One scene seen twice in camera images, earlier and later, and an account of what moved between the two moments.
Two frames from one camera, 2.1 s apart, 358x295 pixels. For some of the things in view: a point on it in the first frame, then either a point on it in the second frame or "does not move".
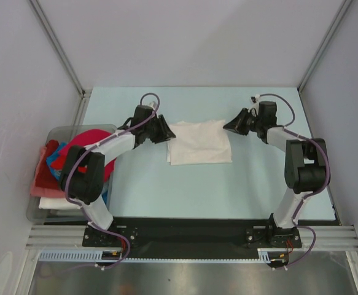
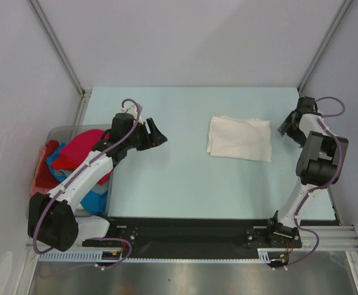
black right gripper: x=244 y=121 to x=293 y=123
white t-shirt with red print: x=207 y=142 to x=239 y=138
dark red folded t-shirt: x=46 y=177 does not move
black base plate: x=191 y=238 does not move
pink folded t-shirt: x=45 y=192 does not move
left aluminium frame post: x=85 y=93 does not move
